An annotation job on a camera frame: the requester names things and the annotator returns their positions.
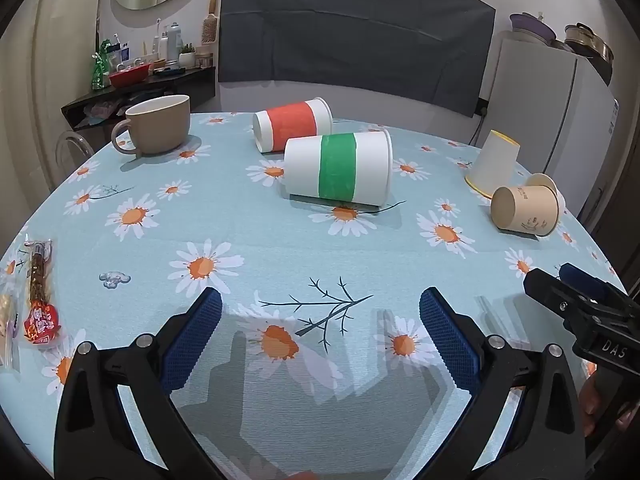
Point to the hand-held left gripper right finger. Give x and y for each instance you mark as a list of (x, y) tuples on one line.
[(445, 332)]

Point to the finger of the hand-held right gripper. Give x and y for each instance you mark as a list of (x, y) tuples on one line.
[(580, 280), (555, 292)]

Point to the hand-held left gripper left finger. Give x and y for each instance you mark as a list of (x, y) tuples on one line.
[(197, 332)]

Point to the tan printed paper cup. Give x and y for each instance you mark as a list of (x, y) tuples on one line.
[(525, 210)]

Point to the plain cream paper cup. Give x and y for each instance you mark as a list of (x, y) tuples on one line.
[(547, 182)]

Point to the white paper cup yellow rim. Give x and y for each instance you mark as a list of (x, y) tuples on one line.
[(492, 165)]

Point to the green banded white paper cup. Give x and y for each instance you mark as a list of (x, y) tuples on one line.
[(337, 167)]

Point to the red banded white paper cup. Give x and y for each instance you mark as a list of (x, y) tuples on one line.
[(292, 122)]

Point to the person's right hand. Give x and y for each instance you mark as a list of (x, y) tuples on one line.
[(591, 402)]

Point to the blue daisy print tablecloth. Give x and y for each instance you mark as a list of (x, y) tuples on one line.
[(280, 250)]

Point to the red snack stick packet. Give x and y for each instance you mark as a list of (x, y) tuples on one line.
[(40, 310)]

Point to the white refrigerator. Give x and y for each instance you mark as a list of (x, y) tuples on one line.
[(545, 115)]

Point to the clear snack packet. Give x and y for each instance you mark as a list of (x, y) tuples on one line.
[(6, 325)]

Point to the beige ceramic mug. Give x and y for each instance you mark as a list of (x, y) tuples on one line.
[(160, 125)]

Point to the transparent chair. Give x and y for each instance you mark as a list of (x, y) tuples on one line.
[(72, 152)]

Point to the metal cooking pot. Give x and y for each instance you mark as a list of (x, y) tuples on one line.
[(590, 42)]

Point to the dark corner shelf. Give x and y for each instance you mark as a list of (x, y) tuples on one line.
[(150, 87)]

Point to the purple lidded pot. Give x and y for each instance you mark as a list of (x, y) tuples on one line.
[(532, 27)]

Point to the red bowl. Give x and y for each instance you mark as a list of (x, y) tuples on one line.
[(129, 76)]

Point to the small potted plant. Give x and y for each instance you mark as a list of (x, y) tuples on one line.
[(186, 56)]

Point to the green plastic bottle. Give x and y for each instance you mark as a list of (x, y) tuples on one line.
[(99, 70)]

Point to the white bottle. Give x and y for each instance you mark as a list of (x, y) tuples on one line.
[(174, 42)]

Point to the wooden hairbrush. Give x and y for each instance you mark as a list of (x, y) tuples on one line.
[(210, 25)]

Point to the wall socket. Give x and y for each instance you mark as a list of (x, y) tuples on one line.
[(482, 109)]

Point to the dark grey wall cloth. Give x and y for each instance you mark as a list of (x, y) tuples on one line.
[(350, 25)]

